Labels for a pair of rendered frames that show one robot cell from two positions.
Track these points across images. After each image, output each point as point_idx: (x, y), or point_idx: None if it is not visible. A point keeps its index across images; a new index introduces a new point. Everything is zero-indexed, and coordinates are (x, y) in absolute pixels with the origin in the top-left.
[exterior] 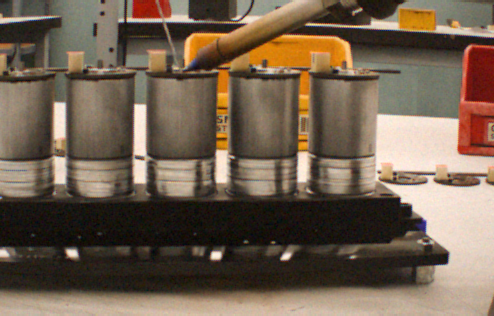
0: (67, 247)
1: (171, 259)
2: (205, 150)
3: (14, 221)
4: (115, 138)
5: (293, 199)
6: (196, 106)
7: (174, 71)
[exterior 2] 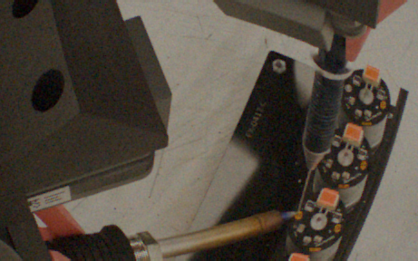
0: (273, 144)
1: (212, 201)
2: (286, 246)
3: None
4: (315, 178)
5: None
6: None
7: (310, 210)
